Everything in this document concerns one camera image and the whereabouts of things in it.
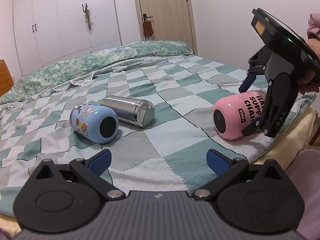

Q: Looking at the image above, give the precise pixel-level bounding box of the black door handle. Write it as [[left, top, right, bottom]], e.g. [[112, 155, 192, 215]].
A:
[[143, 14, 152, 22]]

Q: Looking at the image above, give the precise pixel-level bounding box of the blue cartoon cup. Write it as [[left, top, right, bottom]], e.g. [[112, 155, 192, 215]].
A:
[[69, 103, 119, 144]]

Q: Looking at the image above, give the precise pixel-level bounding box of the checkered green bed blanket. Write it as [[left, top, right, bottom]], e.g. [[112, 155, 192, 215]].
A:
[[1, 56, 275, 216]]

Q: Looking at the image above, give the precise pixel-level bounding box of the person's right hand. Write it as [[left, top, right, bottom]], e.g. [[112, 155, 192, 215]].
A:
[[298, 38, 320, 94]]

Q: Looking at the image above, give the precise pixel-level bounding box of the green floral duvet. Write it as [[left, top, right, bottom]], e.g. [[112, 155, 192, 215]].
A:
[[1, 41, 193, 105]]

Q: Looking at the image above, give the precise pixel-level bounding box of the brown plush toy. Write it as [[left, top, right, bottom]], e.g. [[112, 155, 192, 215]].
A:
[[143, 20, 153, 36]]

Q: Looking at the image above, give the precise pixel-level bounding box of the hanging plush ornament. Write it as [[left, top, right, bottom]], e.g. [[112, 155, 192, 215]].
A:
[[84, 4, 92, 32]]

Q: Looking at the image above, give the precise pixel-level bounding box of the light wooden door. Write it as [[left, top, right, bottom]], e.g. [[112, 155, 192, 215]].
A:
[[135, 0, 197, 54]]

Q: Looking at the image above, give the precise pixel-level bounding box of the silver steel cup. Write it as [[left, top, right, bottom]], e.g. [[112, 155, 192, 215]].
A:
[[100, 96, 156, 128]]

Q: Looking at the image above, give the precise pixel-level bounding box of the pink sleeve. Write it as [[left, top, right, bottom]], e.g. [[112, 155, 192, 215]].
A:
[[307, 12, 320, 39]]

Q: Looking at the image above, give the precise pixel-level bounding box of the white wardrobe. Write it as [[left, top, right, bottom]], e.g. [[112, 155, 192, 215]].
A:
[[13, 0, 140, 75]]

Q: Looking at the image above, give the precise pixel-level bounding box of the orange wooden headboard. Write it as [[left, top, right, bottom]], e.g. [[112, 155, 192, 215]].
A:
[[0, 59, 14, 96]]

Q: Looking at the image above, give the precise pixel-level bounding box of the pink steel cup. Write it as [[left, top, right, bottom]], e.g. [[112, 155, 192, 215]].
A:
[[213, 90, 266, 140]]

